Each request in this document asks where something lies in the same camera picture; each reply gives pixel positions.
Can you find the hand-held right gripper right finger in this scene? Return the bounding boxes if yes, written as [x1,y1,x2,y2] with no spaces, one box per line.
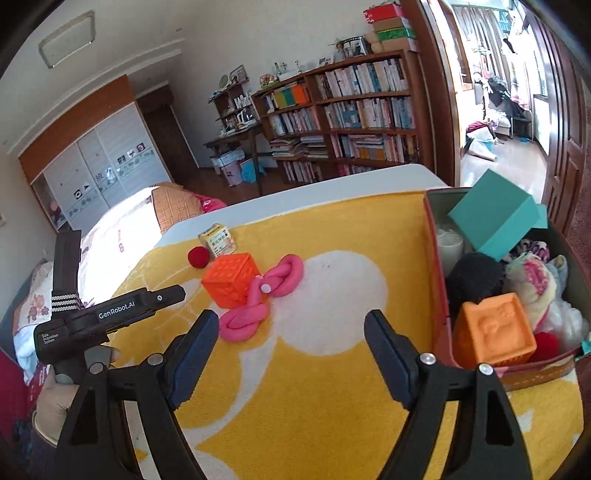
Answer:
[364,309,534,480]

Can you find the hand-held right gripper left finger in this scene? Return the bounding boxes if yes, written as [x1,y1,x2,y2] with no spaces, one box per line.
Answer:
[55,309,220,480]

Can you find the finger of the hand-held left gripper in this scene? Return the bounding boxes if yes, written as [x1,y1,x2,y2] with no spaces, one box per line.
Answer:
[159,285,187,306]

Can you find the black fuzzy pom-pom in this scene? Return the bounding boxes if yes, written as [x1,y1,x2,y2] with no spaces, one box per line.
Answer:
[445,253,505,319]

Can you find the red tin container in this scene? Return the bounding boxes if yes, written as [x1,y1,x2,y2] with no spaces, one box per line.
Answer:
[424,186,591,393]

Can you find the cream plush toy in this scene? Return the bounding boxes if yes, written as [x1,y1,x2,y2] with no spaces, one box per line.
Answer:
[505,255,570,334]

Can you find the teal cardboard box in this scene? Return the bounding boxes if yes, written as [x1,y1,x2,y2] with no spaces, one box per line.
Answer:
[447,168,549,261]

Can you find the pink leopard print plush toy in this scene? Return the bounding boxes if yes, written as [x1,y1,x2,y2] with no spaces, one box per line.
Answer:
[508,237,552,265]

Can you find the white fluffy toy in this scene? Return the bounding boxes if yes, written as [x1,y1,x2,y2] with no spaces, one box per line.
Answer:
[545,300,591,352]

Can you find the person's left hand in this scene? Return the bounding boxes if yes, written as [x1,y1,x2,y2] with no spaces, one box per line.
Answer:
[33,347,122,446]

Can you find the red-orange studded cube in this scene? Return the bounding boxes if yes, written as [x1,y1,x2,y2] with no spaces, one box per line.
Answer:
[201,253,259,308]

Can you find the small yellow white medicine box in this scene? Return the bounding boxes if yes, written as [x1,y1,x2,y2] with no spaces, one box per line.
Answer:
[198,223,237,259]

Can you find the orange plaid pillow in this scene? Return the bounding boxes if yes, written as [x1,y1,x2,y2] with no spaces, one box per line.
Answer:
[151,183,204,234]

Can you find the yellow white towel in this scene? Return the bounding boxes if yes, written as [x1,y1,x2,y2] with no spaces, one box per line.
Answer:
[108,191,585,480]

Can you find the pink cushion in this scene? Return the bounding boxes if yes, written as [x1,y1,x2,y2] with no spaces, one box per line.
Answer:
[196,193,227,214]

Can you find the light orange embossed cube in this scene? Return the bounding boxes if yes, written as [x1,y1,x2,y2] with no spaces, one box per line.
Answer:
[452,292,537,368]

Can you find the white storage box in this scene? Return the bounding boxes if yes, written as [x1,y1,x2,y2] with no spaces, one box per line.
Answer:
[210,152,241,172]

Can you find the white wardrobe with stickers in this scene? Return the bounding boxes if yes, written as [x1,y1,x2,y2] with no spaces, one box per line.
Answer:
[18,76,174,232]

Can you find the dark wooden door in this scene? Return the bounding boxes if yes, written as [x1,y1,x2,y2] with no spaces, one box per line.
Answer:
[137,89,200,172]

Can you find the dark wooden desk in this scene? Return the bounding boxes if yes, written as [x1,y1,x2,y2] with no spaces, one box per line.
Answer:
[204,124,266,195]

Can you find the wooden desk shelf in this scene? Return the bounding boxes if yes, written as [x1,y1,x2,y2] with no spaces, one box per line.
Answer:
[210,80,257,134]

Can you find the wooden bookcase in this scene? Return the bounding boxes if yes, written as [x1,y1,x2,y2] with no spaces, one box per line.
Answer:
[250,48,437,185]

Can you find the square ceiling light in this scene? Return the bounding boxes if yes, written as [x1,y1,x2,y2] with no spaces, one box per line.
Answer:
[38,11,96,69]

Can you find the chair piled with clothes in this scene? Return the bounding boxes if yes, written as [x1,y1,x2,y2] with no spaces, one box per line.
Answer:
[479,76,533,139]

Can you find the rows of shelved books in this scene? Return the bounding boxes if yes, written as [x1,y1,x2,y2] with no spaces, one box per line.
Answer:
[259,58,419,183]

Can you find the open brown panelled door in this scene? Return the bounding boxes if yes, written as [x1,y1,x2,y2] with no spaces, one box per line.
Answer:
[521,0,591,241]

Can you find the brown cardboard box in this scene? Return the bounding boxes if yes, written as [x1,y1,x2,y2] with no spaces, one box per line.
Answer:
[372,17,411,32]

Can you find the red gift box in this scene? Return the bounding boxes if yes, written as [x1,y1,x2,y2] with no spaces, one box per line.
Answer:
[364,4,404,24]

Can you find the pink knotted rope toy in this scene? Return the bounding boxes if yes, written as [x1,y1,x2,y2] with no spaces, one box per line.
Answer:
[218,255,304,342]

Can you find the black photo frame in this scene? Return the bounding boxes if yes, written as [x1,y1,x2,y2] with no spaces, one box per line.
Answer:
[339,37,370,59]

